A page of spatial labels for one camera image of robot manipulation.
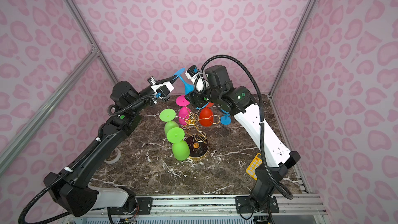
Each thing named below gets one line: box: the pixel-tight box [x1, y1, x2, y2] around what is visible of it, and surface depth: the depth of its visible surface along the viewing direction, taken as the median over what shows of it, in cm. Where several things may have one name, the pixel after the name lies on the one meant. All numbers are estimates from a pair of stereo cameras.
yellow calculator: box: [246, 152, 263, 181], surface depth 86 cm
